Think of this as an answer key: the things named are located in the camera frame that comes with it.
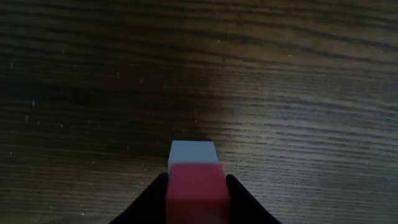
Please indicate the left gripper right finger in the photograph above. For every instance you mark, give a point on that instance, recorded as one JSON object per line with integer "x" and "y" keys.
{"x": 245, "y": 208}

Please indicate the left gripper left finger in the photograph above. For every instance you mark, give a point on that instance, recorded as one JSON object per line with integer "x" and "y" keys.
{"x": 149, "y": 205}

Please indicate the red cube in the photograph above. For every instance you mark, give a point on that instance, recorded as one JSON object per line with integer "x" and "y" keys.
{"x": 197, "y": 193}

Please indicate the white cube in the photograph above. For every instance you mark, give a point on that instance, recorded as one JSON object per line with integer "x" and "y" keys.
{"x": 192, "y": 152}

